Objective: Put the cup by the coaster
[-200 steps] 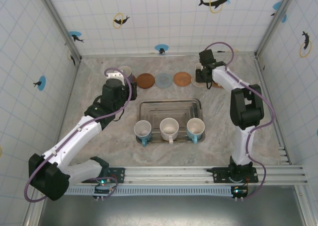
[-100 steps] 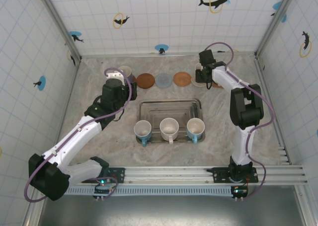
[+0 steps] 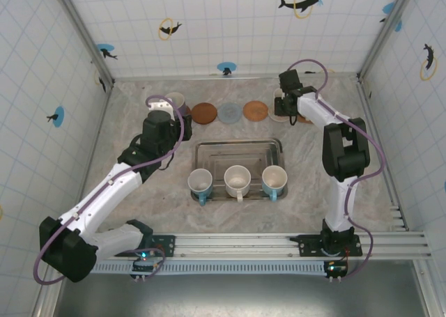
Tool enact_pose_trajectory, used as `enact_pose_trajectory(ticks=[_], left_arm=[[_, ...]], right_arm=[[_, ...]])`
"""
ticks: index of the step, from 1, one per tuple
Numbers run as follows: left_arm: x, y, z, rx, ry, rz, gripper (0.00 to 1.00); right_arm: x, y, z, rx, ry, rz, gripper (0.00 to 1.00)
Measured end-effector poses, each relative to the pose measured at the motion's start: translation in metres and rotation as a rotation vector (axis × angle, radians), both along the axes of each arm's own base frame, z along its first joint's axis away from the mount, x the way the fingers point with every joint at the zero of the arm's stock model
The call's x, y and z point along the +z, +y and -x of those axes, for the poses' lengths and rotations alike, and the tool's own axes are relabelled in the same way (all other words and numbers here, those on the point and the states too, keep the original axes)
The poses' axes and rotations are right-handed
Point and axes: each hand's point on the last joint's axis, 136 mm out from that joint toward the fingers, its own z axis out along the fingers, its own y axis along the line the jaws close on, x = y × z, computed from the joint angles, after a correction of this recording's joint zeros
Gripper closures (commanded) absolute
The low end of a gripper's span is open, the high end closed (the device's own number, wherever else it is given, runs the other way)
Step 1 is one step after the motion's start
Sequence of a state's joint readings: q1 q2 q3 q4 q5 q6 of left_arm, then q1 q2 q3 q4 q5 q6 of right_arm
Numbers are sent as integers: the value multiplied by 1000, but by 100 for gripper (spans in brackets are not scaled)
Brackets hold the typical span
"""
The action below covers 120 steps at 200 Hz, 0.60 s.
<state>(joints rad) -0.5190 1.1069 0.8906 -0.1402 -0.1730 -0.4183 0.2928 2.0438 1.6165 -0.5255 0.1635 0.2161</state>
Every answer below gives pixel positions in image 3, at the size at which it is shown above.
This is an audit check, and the brown cork round coaster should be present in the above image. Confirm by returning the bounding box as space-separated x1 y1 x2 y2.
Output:
190 102 218 125

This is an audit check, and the purple mug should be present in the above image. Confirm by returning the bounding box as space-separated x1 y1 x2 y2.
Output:
163 91 187 113

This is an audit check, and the blue-grey woven coaster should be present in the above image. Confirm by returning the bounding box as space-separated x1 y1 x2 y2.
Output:
217 102 243 125

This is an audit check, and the rattan woven coaster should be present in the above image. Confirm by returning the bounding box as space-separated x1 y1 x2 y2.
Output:
243 100 270 123

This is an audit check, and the light blue mug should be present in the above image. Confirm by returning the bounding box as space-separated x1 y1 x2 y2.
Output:
187 168 214 207
261 164 289 203

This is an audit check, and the white speckled ceramic mug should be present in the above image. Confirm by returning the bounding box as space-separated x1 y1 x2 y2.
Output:
224 164 252 203

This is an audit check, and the metal tray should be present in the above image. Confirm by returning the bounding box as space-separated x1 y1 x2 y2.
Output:
192 139 289 203

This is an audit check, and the dolphin blue circle sticker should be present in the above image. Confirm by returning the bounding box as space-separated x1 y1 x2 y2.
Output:
46 105 66 127
216 61 237 77
95 43 118 61
379 2 403 33

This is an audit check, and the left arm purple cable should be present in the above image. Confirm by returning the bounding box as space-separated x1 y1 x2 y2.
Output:
33 94 185 285

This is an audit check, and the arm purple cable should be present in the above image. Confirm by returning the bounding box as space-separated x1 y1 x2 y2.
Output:
33 94 185 285
288 59 387 282

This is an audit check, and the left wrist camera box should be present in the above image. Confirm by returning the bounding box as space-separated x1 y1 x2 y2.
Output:
147 99 175 120

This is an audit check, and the aluminium frame bar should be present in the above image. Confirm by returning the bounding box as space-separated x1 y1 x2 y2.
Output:
113 72 360 82
357 79 409 231
55 83 114 234

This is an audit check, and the large dolphin yellow ring sticker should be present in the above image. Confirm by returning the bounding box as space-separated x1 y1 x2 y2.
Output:
277 0 331 20

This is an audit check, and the aluminium frame post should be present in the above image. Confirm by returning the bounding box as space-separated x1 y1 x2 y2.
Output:
357 0 424 80
51 0 116 90

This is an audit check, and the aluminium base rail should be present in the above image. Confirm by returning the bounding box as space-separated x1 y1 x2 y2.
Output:
51 231 433 261

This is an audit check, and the slotted cable duct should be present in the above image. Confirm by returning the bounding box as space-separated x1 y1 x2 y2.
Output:
64 261 346 275

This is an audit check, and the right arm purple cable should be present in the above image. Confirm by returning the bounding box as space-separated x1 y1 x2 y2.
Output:
288 59 387 282

